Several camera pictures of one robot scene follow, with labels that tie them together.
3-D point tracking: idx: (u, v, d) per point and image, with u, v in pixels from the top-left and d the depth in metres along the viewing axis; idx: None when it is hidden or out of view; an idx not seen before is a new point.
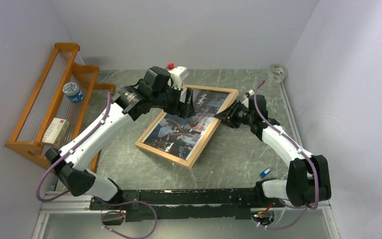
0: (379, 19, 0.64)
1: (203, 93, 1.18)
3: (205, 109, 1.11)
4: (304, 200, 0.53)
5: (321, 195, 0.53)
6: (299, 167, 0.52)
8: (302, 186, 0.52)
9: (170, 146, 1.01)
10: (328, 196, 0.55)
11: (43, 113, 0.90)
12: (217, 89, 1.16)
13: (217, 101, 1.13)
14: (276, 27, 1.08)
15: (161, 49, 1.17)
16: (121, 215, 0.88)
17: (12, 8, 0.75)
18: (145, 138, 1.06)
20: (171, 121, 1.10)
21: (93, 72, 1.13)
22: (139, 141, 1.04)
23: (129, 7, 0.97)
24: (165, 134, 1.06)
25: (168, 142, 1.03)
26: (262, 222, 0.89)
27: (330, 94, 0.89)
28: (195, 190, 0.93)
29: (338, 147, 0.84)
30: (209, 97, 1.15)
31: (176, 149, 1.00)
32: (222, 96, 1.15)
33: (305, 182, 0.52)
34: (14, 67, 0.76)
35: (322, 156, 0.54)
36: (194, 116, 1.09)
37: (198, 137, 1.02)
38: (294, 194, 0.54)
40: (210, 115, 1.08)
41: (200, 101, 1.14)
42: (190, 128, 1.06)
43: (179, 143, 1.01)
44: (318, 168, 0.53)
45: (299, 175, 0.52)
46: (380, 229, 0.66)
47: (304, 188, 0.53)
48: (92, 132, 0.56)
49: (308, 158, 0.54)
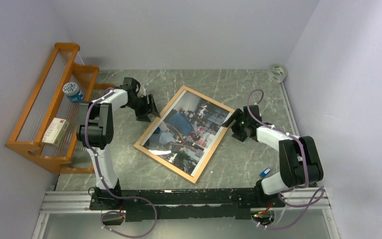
0: (379, 18, 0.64)
1: (203, 104, 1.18)
3: (206, 123, 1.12)
4: (297, 180, 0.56)
5: (313, 175, 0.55)
6: (287, 145, 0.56)
8: (292, 165, 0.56)
9: (174, 157, 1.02)
10: (319, 178, 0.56)
11: (44, 112, 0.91)
12: (219, 105, 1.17)
13: (217, 118, 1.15)
14: (276, 27, 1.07)
15: (161, 48, 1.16)
16: (121, 215, 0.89)
17: (12, 8, 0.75)
18: (145, 141, 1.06)
20: (172, 128, 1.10)
21: (93, 72, 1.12)
22: (139, 144, 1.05)
23: (129, 7, 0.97)
24: (167, 142, 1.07)
25: (171, 153, 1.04)
26: (262, 222, 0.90)
27: (330, 94, 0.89)
28: (196, 190, 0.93)
29: (338, 147, 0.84)
30: (209, 110, 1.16)
31: (180, 163, 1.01)
32: (222, 112, 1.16)
33: (294, 160, 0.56)
34: (14, 67, 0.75)
35: (310, 136, 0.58)
36: (196, 129, 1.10)
37: (202, 153, 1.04)
38: (287, 175, 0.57)
40: (211, 132, 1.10)
41: (201, 113, 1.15)
42: (192, 141, 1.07)
43: (182, 156, 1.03)
44: (306, 146, 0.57)
45: (289, 153, 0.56)
46: (380, 229, 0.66)
47: (294, 166, 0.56)
48: (109, 95, 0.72)
49: (296, 138, 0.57)
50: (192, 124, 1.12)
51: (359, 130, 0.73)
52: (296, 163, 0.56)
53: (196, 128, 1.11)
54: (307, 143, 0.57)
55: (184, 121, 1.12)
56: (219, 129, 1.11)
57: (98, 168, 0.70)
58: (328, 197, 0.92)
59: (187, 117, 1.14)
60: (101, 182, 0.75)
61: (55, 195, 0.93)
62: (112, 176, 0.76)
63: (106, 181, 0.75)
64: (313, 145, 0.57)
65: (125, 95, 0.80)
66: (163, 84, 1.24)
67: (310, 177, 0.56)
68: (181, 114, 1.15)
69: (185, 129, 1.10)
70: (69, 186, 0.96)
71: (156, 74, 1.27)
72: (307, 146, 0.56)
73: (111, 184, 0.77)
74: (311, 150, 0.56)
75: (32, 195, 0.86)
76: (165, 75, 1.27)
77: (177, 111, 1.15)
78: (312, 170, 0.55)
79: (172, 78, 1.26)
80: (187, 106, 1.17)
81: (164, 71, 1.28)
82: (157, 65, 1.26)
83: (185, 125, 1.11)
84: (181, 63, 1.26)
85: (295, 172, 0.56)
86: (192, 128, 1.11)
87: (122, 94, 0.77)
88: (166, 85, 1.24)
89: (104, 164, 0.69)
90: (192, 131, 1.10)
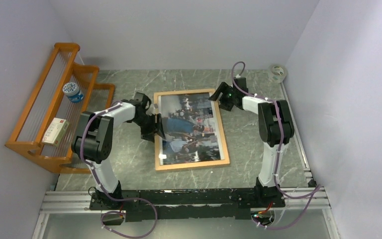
0: (378, 18, 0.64)
1: (184, 98, 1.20)
3: (199, 112, 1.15)
4: (272, 136, 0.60)
5: (287, 131, 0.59)
6: (263, 105, 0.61)
8: (267, 121, 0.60)
9: (196, 155, 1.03)
10: (293, 134, 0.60)
11: (44, 113, 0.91)
12: (196, 91, 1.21)
13: (204, 102, 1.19)
14: (276, 26, 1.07)
15: (161, 48, 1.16)
16: (121, 215, 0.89)
17: (12, 8, 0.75)
18: (162, 159, 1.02)
20: (176, 134, 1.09)
21: (93, 72, 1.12)
22: (158, 165, 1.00)
23: (129, 7, 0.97)
24: (181, 147, 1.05)
25: (191, 153, 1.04)
26: (262, 222, 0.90)
27: (330, 94, 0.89)
28: (195, 191, 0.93)
29: (338, 147, 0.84)
30: (192, 101, 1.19)
31: (205, 155, 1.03)
32: (204, 97, 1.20)
33: (269, 118, 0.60)
34: (14, 67, 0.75)
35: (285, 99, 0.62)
36: (195, 121, 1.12)
37: (216, 138, 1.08)
38: (263, 132, 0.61)
40: (208, 116, 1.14)
41: (188, 107, 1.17)
42: (201, 133, 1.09)
43: (203, 150, 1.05)
44: (280, 107, 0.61)
45: (264, 112, 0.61)
46: (379, 229, 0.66)
47: (269, 123, 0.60)
48: (115, 108, 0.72)
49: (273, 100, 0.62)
50: (189, 120, 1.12)
51: (359, 130, 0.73)
52: (271, 121, 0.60)
53: (195, 120, 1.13)
54: (281, 104, 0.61)
55: (180, 122, 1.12)
56: (213, 110, 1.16)
57: (96, 177, 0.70)
58: (328, 197, 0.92)
59: (180, 117, 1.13)
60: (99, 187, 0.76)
61: (55, 195, 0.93)
62: (111, 182, 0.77)
63: (105, 188, 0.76)
64: (287, 107, 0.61)
65: (132, 110, 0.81)
66: (163, 84, 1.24)
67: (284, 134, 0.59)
68: (174, 117, 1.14)
69: (187, 127, 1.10)
70: (69, 186, 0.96)
71: (156, 74, 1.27)
72: (282, 107, 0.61)
73: (111, 189, 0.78)
74: (284, 109, 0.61)
75: (32, 195, 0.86)
76: (165, 75, 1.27)
77: (168, 117, 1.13)
78: (285, 126, 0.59)
79: (172, 78, 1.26)
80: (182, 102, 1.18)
81: (164, 71, 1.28)
82: (157, 65, 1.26)
83: (184, 124, 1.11)
84: (181, 64, 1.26)
85: (270, 128, 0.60)
86: (192, 123, 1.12)
87: (128, 110, 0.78)
88: (166, 85, 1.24)
89: (102, 174, 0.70)
90: (193, 125, 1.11)
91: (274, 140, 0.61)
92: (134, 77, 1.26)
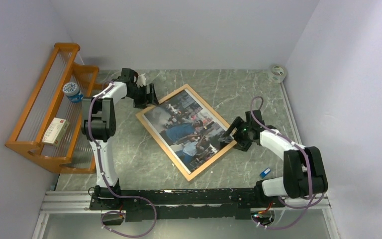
0: (378, 17, 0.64)
1: (165, 105, 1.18)
3: (188, 111, 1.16)
4: (300, 191, 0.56)
5: (316, 185, 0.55)
6: (292, 156, 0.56)
8: (295, 175, 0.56)
9: (213, 147, 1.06)
10: (324, 189, 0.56)
11: (44, 113, 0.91)
12: (173, 94, 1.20)
13: (186, 100, 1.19)
14: (276, 26, 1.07)
15: (161, 49, 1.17)
16: (121, 215, 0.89)
17: (12, 8, 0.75)
18: (187, 168, 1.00)
20: (182, 140, 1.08)
21: (93, 72, 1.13)
22: (188, 176, 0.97)
23: (129, 7, 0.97)
24: (194, 149, 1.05)
25: (207, 148, 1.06)
26: (262, 222, 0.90)
27: (330, 94, 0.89)
28: (195, 190, 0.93)
29: (338, 148, 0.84)
30: (175, 104, 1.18)
31: (218, 145, 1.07)
32: (183, 96, 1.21)
33: (299, 172, 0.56)
34: (14, 68, 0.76)
35: (316, 147, 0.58)
36: (190, 120, 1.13)
37: (217, 124, 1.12)
38: (291, 184, 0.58)
40: (198, 110, 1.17)
41: (176, 111, 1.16)
42: (203, 127, 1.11)
43: (215, 140, 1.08)
44: (312, 158, 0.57)
45: (294, 164, 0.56)
46: (380, 229, 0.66)
47: (299, 178, 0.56)
48: (110, 88, 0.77)
49: (301, 149, 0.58)
50: (185, 122, 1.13)
51: (358, 130, 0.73)
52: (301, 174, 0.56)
53: (189, 119, 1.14)
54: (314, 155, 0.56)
55: (179, 127, 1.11)
56: (197, 103, 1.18)
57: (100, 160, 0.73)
58: (328, 197, 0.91)
59: (176, 123, 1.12)
60: (102, 179, 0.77)
61: (55, 195, 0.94)
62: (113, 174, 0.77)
63: (107, 179, 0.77)
64: (319, 158, 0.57)
65: (125, 88, 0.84)
66: (163, 84, 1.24)
67: (314, 189, 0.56)
68: (170, 126, 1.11)
69: (187, 129, 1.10)
70: (69, 186, 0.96)
71: (156, 74, 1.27)
72: (314, 158, 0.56)
73: (112, 181, 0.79)
74: (317, 162, 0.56)
75: (32, 195, 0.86)
76: (165, 75, 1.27)
77: (165, 130, 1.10)
78: (316, 181, 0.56)
79: (172, 78, 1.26)
80: (174, 103, 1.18)
81: (164, 71, 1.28)
82: (157, 65, 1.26)
83: (185, 128, 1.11)
84: (181, 64, 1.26)
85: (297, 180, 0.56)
86: (189, 122, 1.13)
87: (121, 87, 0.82)
88: (166, 85, 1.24)
89: (106, 158, 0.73)
90: (192, 123, 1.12)
91: (303, 195, 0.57)
92: None
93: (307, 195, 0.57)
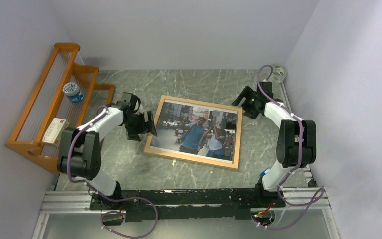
0: (378, 17, 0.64)
1: (161, 124, 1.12)
3: (184, 118, 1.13)
4: (288, 158, 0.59)
5: (304, 153, 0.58)
6: (288, 124, 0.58)
8: (287, 141, 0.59)
9: (228, 131, 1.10)
10: (312, 160, 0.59)
11: (44, 113, 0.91)
12: (159, 110, 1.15)
13: (175, 110, 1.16)
14: (276, 26, 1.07)
15: (160, 48, 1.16)
16: (121, 215, 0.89)
17: (12, 8, 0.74)
18: (226, 160, 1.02)
20: (202, 142, 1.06)
21: (93, 72, 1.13)
22: (233, 165, 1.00)
23: (128, 7, 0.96)
24: (217, 142, 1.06)
25: (226, 133, 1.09)
26: (262, 222, 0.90)
27: (330, 93, 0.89)
28: (195, 190, 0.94)
29: (337, 147, 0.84)
30: (168, 119, 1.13)
31: (229, 128, 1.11)
32: (170, 106, 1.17)
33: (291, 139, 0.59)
34: (14, 68, 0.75)
35: (313, 121, 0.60)
36: (191, 124, 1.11)
37: (216, 110, 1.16)
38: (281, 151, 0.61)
40: (191, 108, 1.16)
41: (174, 123, 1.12)
42: (207, 121, 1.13)
43: (224, 123, 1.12)
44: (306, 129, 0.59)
45: (288, 132, 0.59)
46: (380, 230, 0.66)
47: (290, 145, 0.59)
48: (102, 116, 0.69)
49: (298, 120, 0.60)
50: (191, 127, 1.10)
51: (358, 130, 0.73)
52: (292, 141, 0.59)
53: (191, 122, 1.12)
54: (309, 128, 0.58)
55: (191, 135, 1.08)
56: (187, 104, 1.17)
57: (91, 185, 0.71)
58: (328, 197, 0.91)
59: (186, 133, 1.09)
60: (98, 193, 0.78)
61: (55, 195, 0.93)
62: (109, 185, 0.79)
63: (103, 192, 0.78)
64: (314, 131, 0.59)
65: (119, 115, 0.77)
66: (163, 84, 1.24)
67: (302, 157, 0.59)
68: (183, 138, 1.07)
69: (198, 130, 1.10)
70: (70, 186, 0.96)
71: (156, 74, 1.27)
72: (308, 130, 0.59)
73: (110, 191, 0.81)
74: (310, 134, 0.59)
75: (32, 195, 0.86)
76: (165, 75, 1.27)
77: (179, 145, 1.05)
78: (305, 151, 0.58)
79: (172, 78, 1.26)
80: (165, 117, 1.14)
81: (164, 71, 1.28)
82: (157, 65, 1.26)
83: (195, 131, 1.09)
84: (181, 63, 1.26)
85: (287, 147, 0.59)
86: (194, 125, 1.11)
87: (116, 115, 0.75)
88: (166, 85, 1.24)
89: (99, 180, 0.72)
90: (197, 124, 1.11)
91: (291, 162, 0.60)
92: (134, 77, 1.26)
93: (295, 162, 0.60)
